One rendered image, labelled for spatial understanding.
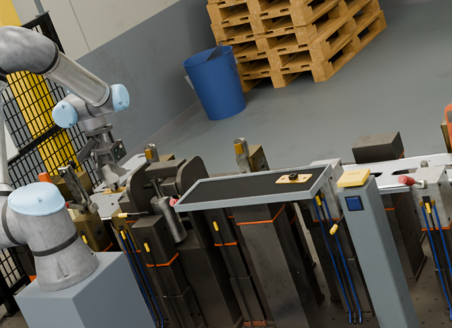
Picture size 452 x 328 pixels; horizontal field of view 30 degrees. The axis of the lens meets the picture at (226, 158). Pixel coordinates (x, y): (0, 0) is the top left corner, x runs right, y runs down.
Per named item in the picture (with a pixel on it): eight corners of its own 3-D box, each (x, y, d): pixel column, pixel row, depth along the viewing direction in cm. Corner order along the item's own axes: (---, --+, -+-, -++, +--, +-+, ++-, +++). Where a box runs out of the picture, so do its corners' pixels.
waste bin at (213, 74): (221, 102, 715) (200, 44, 698) (264, 96, 690) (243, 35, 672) (192, 125, 681) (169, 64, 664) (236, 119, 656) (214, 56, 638)
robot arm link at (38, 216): (64, 247, 192) (40, 195, 188) (15, 256, 197) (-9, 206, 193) (85, 222, 203) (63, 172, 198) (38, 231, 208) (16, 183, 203)
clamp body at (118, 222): (184, 309, 254) (140, 201, 241) (167, 331, 245) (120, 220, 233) (167, 310, 257) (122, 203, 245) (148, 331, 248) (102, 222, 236)
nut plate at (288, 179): (313, 175, 193) (311, 170, 192) (305, 183, 190) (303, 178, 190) (283, 176, 198) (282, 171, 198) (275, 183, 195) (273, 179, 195)
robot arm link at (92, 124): (73, 121, 254) (88, 110, 261) (79, 134, 256) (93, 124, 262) (93, 117, 250) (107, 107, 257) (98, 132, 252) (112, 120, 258)
